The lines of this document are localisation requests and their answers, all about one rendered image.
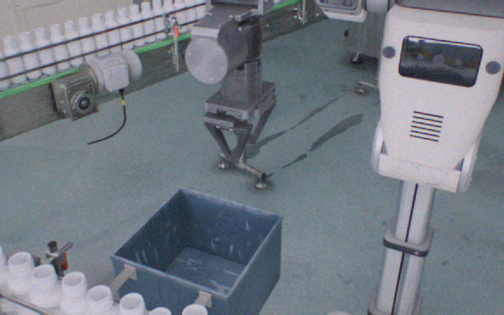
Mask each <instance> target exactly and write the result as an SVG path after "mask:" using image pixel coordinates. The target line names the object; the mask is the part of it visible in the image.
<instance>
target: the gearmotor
mask: <svg viewBox="0 0 504 315"><path fill-rule="evenodd" d="M142 73H143V66H142V63H141V60H140V59H139V58H138V56H137V54H136V53H135V52H133V51H132V50H130V49H125V50H122V51H120V52H114V53H111V54H107V55H104V56H101V57H99V58H93V59H90V60H86V61H83V62H82V63H81V64H80V65H79V68H78V72H75V73H70V74H68V75H65V76H62V77H59V78H57V79H56V80H52V88H53V92H54V96H55V101H56V105H57V109H58V112H59V116H60V118H62V119H66V118H71V120H72V122H73V121H75V120H78V119H81V118H84V117H86V116H90V115H92V114H94V113H97V112H99V110H98V104H97V99H96V95H97V94H99V93H101V92H103V91H106V90H110V91H116V90H118V91H119V92H121V97H122V110H123V122H122V126H121V127H120V128H119V129H118V130H117V132H116V133H114V134H112V135H110V136H107V137H104V138H103V139H100V140H97V141H93V142H91V143H87V145H90V144H96V143H99V142H101V141H104V140H106V139H109V138H111V137H113V136H115V135H116V134H117V133H118V132H119V131H120V130H121V129H122V128H123V126H124V124H125V121H126V113H125V102H124V99H123V92H124V89H123V88H125V87H127V86H129V85H130V82H132V81H136V80H138V79H140V77H141V76H142Z"/></svg>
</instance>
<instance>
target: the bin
mask: <svg viewBox="0 0 504 315"><path fill-rule="evenodd" d="M283 219H284V216H283V215H281V214H278V213H272V212H270V211H266V210H263V209H261V208H257V207H254V206H249V205H245V204H242V203H239V202H236V201H231V200H227V199H222V198H219V197H215V196H212V195H209V194H206V193H203V192H198V191H194V190H192V189H188V188H185V187H182V186H181V187H180V188H179V189H178V190H177V191H176V192H175V193H174V194H173V195H172V196H171V197H170V198H169V199H168V200H167V201H166V202H165V203H163V204H162V205H161V206H160V207H159V208H157V209H156V210H155V211H154V212H153V213H152V214H151V215H150V216H149V217H148V219H147V220H146V221H145V222H144V223H143V224H142V225H141V226H140V227H139V228H138V229H137V230H136V231H135V232H134V233H133V234H132V235H130V236H129V237H128V238H127V239H126V240H125V241H124V242H123V243H122V244H121V245H120V246H119V247H118V248H117V249H116V250H115V251H114V252H113V253H112V254H111V255H110V256H109V259H110V260H112V263H113V269H114V272H115V279H114V280H113V281H112V282H111V284H110V285H109V286H108V287H109V289H110V291H111V294H112V296H113V295H114V294H115V293H116V292H117V291H118V296H119V299H121V300H122V298H123V297H125V296H126V295H129V294H131V293H136V294H138V295H140V296H141V297H142V299H143V302H144V305H145V309H147V310H149V311H152V310H154V309H156V308H158V307H164V308H167V309H169V310H170V311H171V315H182V313H183V310H184V309H185V308H186V307H187V306H188V305H194V304H198V305H203V306H204V307H205V308H206V314H207V315H259V313H260V312H261V310H262V308H263V307H264V305H265V303H266V300H267V298H268V297H269V295H270V294H271V292H272V291H273V290H274V288H275V286H276V284H277V282H278V280H279V279H280V272H281V247H282V222H283Z"/></svg>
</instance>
